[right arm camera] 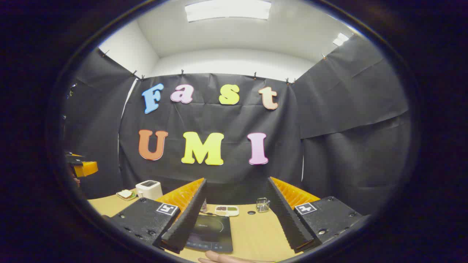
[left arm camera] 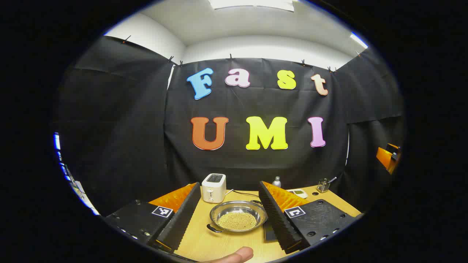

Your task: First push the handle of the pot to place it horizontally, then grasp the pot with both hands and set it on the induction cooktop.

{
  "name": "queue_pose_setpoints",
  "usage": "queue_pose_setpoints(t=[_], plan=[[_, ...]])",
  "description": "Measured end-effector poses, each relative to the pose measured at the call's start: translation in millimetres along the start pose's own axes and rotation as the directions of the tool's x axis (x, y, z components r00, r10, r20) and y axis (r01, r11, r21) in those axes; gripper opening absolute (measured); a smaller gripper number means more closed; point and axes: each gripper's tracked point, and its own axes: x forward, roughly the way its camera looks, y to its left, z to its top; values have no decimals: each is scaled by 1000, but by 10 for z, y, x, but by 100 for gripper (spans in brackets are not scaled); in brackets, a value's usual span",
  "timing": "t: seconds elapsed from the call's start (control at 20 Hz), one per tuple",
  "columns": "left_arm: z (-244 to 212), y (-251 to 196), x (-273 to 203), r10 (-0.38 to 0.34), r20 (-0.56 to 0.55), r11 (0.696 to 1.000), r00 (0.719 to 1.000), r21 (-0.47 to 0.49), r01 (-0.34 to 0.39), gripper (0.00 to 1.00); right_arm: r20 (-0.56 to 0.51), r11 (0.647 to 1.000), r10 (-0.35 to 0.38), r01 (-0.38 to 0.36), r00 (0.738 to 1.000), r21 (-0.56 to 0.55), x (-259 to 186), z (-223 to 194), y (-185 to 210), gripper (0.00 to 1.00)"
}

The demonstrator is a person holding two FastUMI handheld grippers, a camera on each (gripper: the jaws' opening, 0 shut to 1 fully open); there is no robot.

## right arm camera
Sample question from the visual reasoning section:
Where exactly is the large ceiling light panel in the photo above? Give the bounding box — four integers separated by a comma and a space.
185, 0, 272, 22

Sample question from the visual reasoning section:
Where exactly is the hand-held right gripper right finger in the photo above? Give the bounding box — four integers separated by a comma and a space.
266, 177, 370, 253

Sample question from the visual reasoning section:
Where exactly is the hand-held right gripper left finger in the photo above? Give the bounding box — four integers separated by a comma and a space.
110, 178, 208, 254

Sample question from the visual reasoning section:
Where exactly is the white toaster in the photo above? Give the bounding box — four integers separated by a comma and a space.
135, 180, 163, 200

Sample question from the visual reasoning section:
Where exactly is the white compartment seasoning dish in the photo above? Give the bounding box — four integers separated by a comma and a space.
215, 205, 240, 217

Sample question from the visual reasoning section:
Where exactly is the black induction cooktop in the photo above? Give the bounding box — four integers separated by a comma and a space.
185, 213, 234, 253

